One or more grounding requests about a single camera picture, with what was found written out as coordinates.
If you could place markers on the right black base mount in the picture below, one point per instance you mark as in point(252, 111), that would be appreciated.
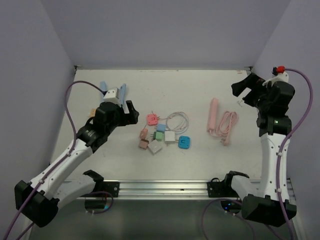
point(222, 188)

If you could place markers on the green charger plug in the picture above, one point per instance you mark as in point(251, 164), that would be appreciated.
point(157, 135)

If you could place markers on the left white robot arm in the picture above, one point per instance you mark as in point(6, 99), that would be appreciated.
point(42, 197)

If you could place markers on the red pink charger plug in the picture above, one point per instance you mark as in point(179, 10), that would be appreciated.
point(152, 119)

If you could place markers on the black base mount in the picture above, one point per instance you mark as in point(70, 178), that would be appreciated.
point(222, 188)
point(112, 187)

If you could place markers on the tan cube adapter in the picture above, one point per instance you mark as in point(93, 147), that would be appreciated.
point(143, 144)

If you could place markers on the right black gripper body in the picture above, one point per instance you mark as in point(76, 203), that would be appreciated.
point(260, 98)

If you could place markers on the aluminium front rail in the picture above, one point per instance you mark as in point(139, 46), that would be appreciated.
point(162, 187)

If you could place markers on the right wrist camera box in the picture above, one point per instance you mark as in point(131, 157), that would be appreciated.
point(279, 74)

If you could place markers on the blue power strip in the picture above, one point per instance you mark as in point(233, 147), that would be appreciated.
point(103, 87)

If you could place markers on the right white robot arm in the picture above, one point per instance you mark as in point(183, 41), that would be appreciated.
point(269, 203)

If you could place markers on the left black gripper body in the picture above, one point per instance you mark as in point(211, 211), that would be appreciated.
point(120, 119)

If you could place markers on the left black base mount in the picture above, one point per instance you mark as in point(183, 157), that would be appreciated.
point(112, 187)

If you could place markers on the tan cube socket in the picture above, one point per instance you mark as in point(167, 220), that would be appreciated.
point(92, 113)

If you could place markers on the white cube charger plug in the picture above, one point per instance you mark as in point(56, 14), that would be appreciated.
point(169, 137)

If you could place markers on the blue round plug adapter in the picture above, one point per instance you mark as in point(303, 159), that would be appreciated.
point(184, 142)

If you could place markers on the light blue charger plug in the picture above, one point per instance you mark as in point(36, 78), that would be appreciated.
point(161, 128)

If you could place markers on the pink power strip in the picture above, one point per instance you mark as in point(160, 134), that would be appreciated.
point(213, 108)

